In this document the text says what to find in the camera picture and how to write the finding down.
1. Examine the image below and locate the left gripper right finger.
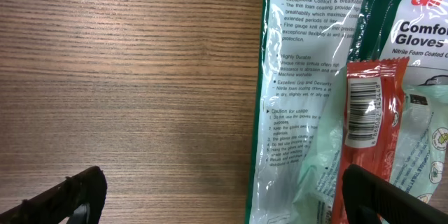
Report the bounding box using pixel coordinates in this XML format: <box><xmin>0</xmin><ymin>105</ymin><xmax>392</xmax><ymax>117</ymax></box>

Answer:
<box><xmin>342</xmin><ymin>164</ymin><xmax>447</xmax><ymax>224</ymax></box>

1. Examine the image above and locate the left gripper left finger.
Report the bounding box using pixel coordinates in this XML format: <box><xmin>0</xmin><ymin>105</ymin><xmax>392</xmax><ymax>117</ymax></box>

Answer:
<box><xmin>1</xmin><ymin>166</ymin><xmax>107</xmax><ymax>224</ymax></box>

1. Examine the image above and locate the red sachet packet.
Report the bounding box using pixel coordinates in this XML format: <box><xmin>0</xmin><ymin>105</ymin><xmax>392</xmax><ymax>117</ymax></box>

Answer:
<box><xmin>330</xmin><ymin>57</ymin><xmax>409</xmax><ymax>223</ymax></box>

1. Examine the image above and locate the green 3M gloves package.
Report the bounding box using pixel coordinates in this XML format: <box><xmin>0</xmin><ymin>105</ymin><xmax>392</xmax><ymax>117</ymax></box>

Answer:
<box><xmin>246</xmin><ymin>0</ymin><xmax>447</xmax><ymax>223</ymax></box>

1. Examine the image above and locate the pale green wipes packet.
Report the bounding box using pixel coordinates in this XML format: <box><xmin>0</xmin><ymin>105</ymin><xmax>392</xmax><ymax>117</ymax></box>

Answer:
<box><xmin>389</xmin><ymin>85</ymin><xmax>447</xmax><ymax>203</ymax></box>

